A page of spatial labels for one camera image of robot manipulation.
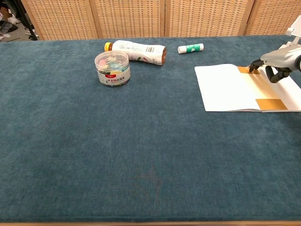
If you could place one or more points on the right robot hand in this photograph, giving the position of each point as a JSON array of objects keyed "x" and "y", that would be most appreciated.
[{"x": 282, "y": 57}]

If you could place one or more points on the orange and cream bookmark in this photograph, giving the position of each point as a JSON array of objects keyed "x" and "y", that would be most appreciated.
[{"x": 270, "y": 104}]

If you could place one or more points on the white notebook with brown spine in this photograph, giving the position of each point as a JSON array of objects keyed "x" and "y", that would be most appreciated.
[{"x": 223, "y": 89}]

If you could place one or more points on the white phone stand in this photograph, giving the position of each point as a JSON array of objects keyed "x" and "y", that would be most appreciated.
[{"x": 294, "y": 31}]

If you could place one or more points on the white and green glue stick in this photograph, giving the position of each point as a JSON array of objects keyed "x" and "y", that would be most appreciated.
[{"x": 190, "y": 48}]

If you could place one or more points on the white bottle with yellow cap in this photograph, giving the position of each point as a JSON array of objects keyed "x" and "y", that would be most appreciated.
[{"x": 136, "y": 50}]

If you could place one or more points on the wicker folding screen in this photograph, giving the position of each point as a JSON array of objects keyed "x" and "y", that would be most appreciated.
[{"x": 131, "y": 18}]

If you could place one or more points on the clear tub of binder clips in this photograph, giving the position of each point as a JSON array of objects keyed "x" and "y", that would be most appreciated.
[{"x": 113, "y": 70}]

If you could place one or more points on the teal blue table cloth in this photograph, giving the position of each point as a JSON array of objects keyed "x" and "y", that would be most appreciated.
[{"x": 94, "y": 153}]

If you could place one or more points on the black tripod stand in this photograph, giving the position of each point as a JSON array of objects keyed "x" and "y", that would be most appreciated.
[{"x": 24, "y": 18}]

